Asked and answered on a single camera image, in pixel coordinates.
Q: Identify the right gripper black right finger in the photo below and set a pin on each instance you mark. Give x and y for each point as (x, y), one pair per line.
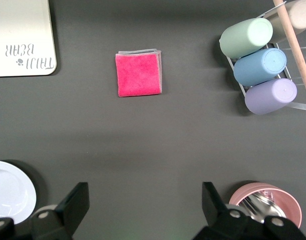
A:
(214, 207)

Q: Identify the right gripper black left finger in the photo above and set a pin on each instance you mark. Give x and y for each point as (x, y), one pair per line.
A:
(73, 207)

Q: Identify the white round plate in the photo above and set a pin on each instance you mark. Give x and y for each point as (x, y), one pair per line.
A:
(8, 192)

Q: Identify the metal scoop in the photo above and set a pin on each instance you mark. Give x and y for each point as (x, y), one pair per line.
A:
(265, 207)

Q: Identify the pink bowl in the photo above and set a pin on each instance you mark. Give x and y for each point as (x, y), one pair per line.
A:
(293, 207)

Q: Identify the pale purple cup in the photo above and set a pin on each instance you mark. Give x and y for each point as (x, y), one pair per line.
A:
(268, 96)

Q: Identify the pale blue cup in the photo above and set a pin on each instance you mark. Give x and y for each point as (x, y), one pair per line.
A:
(258, 67)

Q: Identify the pink folded cloth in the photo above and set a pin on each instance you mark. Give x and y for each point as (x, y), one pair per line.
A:
(138, 75)

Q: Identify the pale green cup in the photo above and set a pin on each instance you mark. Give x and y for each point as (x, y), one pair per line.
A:
(243, 37)

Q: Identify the cream bear print tray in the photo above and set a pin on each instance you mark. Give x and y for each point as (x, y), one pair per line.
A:
(20, 25)

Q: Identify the beige cup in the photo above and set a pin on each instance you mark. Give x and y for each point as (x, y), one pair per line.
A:
(301, 17)

